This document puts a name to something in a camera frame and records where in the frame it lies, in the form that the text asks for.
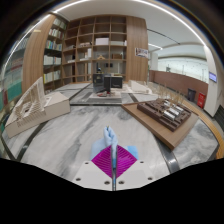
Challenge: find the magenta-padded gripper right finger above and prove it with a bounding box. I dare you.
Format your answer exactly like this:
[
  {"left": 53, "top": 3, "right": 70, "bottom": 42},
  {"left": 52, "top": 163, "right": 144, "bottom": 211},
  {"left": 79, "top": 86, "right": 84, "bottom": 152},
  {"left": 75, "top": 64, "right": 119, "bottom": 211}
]
[{"left": 114, "top": 145, "right": 157, "bottom": 192}]

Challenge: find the glass-fronted bookshelf with teal books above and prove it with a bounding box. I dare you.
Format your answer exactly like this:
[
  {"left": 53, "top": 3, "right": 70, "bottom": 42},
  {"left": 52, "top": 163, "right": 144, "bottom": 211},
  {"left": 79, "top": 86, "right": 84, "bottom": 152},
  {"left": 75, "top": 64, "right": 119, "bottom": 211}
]
[{"left": 0, "top": 49, "right": 28, "bottom": 112}]

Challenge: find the white architectural model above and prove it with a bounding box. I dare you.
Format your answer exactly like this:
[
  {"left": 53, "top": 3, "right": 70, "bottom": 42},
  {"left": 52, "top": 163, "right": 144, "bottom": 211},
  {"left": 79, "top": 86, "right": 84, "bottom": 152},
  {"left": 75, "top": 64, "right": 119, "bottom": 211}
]
[{"left": 4, "top": 76, "right": 72, "bottom": 139}]

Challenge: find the black model on grey base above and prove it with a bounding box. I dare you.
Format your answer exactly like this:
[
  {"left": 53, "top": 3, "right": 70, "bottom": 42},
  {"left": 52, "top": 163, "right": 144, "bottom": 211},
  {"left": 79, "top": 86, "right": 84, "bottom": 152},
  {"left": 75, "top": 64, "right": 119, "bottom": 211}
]
[{"left": 86, "top": 72, "right": 125, "bottom": 104}]

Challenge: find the light blue patterned towel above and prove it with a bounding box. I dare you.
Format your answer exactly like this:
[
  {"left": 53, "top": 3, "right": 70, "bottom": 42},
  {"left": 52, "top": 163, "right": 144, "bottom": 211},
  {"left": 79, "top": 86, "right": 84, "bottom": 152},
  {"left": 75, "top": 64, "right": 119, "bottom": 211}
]
[{"left": 89, "top": 125, "right": 140, "bottom": 170}]

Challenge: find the small white building model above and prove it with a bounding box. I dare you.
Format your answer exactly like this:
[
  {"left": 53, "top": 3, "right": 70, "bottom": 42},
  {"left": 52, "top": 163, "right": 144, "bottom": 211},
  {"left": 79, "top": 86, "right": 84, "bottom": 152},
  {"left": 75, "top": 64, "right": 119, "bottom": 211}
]
[{"left": 127, "top": 79, "right": 158, "bottom": 96}]

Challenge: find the wooden cubby shelf unit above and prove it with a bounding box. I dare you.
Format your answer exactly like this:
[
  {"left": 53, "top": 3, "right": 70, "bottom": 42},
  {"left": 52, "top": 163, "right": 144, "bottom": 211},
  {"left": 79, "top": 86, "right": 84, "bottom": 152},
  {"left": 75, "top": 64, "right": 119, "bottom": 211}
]
[{"left": 61, "top": 14, "right": 129, "bottom": 85}]

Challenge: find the red bin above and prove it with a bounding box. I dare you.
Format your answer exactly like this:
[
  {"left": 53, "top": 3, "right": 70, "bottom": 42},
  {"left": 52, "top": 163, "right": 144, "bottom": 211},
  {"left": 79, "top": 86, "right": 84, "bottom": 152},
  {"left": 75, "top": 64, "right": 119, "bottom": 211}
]
[{"left": 196, "top": 92, "right": 207, "bottom": 110}]

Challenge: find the black bin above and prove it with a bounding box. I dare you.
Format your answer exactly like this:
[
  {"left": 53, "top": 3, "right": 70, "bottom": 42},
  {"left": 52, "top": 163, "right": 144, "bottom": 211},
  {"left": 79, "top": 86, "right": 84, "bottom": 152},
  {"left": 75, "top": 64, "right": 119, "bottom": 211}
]
[{"left": 186, "top": 87, "right": 197, "bottom": 102}]

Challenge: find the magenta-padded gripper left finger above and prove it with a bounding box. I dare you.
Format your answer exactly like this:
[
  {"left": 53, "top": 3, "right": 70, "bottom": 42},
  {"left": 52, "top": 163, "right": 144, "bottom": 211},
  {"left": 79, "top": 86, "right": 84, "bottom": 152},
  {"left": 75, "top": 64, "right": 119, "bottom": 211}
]
[{"left": 72, "top": 145, "right": 114, "bottom": 192}]

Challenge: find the wall-mounted screen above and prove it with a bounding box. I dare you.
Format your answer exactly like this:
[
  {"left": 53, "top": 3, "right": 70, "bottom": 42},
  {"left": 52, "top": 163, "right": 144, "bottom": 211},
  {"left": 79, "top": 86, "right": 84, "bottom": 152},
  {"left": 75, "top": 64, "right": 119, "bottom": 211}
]
[{"left": 208, "top": 71, "right": 219, "bottom": 84}]

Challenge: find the wooden bookshelf with books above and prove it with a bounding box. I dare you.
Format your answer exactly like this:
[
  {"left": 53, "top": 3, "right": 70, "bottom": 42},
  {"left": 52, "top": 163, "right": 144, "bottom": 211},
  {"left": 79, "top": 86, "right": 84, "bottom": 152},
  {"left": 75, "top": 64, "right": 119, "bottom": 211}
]
[{"left": 43, "top": 17, "right": 68, "bottom": 91}]

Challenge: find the brown model on wooden board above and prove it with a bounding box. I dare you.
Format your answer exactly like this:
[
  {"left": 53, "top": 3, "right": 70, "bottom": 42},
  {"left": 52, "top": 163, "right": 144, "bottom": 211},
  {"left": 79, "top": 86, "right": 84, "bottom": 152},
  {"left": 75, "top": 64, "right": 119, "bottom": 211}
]
[{"left": 121, "top": 95, "right": 200, "bottom": 151}]

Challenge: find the framed wall sign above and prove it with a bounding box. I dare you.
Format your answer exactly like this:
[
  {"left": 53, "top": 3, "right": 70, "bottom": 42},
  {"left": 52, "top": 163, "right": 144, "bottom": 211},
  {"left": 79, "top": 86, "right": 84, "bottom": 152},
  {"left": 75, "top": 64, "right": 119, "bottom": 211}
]
[{"left": 134, "top": 47, "right": 150, "bottom": 60}]

